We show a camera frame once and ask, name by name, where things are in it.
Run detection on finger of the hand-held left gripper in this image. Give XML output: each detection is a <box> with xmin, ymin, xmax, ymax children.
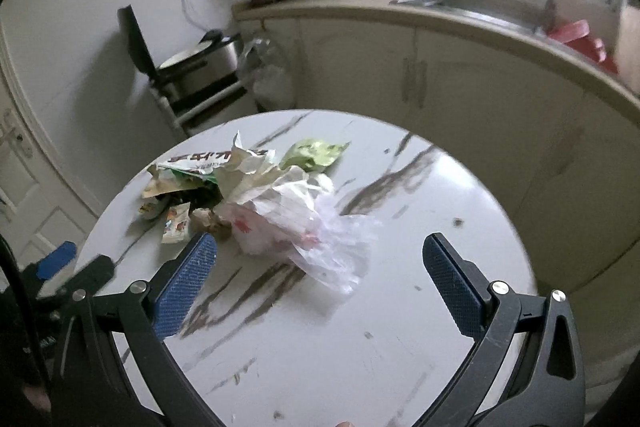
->
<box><xmin>37</xmin><ymin>241</ymin><xmax>78</xmax><ymax>280</ymax></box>
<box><xmin>55</xmin><ymin>254</ymin><xmax>116</xmax><ymax>303</ymax></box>

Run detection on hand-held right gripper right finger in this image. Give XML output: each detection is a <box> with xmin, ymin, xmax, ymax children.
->
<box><xmin>415</xmin><ymin>233</ymin><xmax>586</xmax><ymax>427</ymax></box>

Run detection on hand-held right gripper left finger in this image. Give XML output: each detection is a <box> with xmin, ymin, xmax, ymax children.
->
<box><xmin>50</xmin><ymin>232</ymin><xmax>226</xmax><ymax>427</ymax></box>

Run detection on white packet with red print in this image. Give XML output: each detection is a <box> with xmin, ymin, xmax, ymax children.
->
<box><xmin>157</xmin><ymin>147</ymin><xmax>276</xmax><ymax>178</ymax></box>

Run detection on white plastic bag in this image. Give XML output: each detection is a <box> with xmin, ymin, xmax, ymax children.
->
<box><xmin>222</xmin><ymin>167</ymin><xmax>381</xmax><ymax>295</ymax></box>

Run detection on light green packet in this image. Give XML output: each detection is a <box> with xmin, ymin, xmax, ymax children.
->
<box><xmin>279</xmin><ymin>138</ymin><xmax>351</xmax><ymax>172</ymax></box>

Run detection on small printed sachet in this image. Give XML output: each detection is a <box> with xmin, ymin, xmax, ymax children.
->
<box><xmin>161</xmin><ymin>202</ymin><xmax>192</xmax><ymax>244</ymax></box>
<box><xmin>139</xmin><ymin>198</ymin><xmax>168</xmax><ymax>219</ymax></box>

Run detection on brown crumpled scrap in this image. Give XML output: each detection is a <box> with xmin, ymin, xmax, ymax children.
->
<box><xmin>192</xmin><ymin>207</ymin><xmax>233</xmax><ymax>240</ymax></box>

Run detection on white panelled door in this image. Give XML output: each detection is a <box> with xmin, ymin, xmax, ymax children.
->
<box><xmin>0</xmin><ymin>27</ymin><xmax>101</xmax><ymax>268</ymax></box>

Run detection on dark green packet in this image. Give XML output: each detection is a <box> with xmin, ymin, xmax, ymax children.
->
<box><xmin>142</xmin><ymin>167</ymin><xmax>223</xmax><ymax>212</ymax></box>

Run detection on crumpled cream paper wrapper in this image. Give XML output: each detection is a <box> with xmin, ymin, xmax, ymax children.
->
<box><xmin>220</xmin><ymin>132</ymin><xmax>311</xmax><ymax>208</ymax></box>

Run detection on white storage cart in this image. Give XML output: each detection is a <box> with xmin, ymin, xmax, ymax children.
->
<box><xmin>150</xmin><ymin>77</ymin><xmax>251</xmax><ymax>138</ymax></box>

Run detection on black and silver rice cooker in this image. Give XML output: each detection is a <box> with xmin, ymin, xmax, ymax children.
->
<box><xmin>117</xmin><ymin>5</ymin><xmax>241</xmax><ymax>108</ymax></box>

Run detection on clear hanging plastic bag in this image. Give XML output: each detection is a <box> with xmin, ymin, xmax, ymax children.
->
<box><xmin>237</xmin><ymin>37</ymin><xmax>293</xmax><ymax>108</ymax></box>

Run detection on beige kitchen countertop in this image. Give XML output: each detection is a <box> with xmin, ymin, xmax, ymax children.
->
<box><xmin>232</xmin><ymin>0</ymin><xmax>640</xmax><ymax>128</ymax></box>

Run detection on red plastic bag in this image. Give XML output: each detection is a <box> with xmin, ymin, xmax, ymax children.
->
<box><xmin>547</xmin><ymin>19</ymin><xmax>618</xmax><ymax>75</ymax></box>

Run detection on steel kitchen sink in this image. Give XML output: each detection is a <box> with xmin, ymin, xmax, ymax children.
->
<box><xmin>390</xmin><ymin>0</ymin><xmax>551</xmax><ymax>35</ymax></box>

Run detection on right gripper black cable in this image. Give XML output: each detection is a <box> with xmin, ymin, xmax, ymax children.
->
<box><xmin>0</xmin><ymin>237</ymin><xmax>51</xmax><ymax>388</ymax></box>

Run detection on metal door handle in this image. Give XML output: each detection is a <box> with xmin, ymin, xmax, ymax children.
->
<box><xmin>0</xmin><ymin>109</ymin><xmax>33</xmax><ymax>158</ymax></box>

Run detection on rice cooker power cable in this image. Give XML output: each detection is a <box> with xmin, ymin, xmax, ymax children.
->
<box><xmin>179</xmin><ymin>0</ymin><xmax>211</xmax><ymax>32</ymax></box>

